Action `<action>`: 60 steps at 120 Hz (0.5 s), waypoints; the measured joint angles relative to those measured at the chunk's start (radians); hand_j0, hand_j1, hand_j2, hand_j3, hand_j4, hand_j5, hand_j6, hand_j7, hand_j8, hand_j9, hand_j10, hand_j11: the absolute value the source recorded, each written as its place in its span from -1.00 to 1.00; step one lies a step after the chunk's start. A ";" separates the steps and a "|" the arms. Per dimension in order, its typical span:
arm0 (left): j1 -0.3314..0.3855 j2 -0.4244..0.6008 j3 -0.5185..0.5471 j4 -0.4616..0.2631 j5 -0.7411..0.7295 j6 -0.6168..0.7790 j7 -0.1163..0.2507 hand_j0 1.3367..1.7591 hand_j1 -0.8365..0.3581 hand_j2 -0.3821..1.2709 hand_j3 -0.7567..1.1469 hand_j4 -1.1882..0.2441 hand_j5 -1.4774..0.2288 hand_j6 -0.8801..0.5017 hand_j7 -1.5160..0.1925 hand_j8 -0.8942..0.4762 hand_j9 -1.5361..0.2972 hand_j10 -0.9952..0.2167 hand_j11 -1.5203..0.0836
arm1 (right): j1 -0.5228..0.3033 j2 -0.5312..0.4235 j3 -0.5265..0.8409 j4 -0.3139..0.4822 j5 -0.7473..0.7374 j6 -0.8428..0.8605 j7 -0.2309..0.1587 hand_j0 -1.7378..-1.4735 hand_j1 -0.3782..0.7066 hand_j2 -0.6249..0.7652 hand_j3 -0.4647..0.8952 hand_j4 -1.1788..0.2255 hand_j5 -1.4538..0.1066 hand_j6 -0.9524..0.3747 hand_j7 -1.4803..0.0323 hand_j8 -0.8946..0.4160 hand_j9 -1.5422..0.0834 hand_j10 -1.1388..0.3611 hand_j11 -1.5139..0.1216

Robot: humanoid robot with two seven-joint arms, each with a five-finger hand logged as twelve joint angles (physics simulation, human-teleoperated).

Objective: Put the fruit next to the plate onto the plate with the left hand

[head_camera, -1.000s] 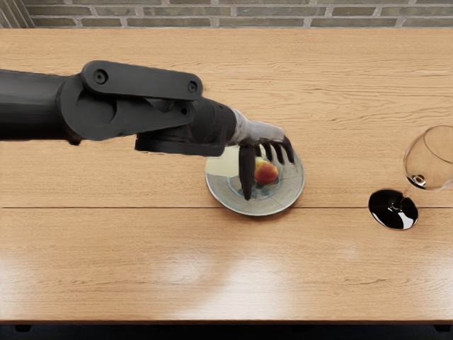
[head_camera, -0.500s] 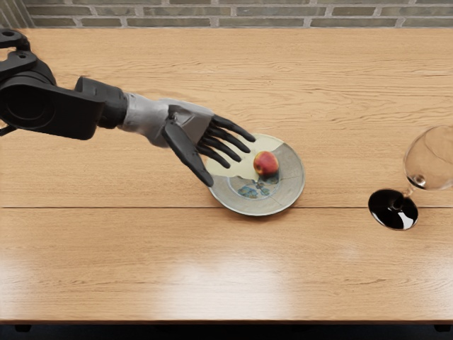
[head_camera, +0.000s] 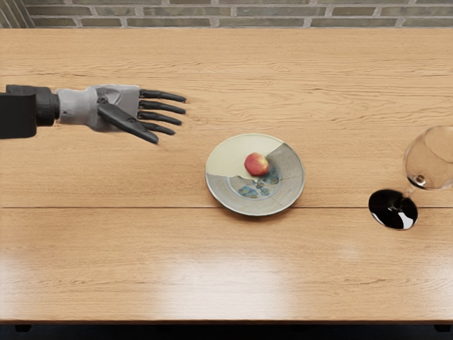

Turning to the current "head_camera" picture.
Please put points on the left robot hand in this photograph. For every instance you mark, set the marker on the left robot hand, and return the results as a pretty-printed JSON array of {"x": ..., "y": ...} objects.
[{"x": 112, "y": 102}]

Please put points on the patterned ceramic plate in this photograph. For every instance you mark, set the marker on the patterned ceramic plate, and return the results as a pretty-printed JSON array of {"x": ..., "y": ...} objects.
[{"x": 283, "y": 184}]

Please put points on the clear wine glass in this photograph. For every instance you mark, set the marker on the clear wine glass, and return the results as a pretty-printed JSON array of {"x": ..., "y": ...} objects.
[{"x": 430, "y": 159}]

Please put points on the red apple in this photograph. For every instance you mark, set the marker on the red apple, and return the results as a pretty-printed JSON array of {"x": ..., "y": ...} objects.
[{"x": 257, "y": 164}]

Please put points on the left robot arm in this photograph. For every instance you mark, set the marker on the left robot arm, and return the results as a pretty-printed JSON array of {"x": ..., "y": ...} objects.
[{"x": 21, "y": 111}]

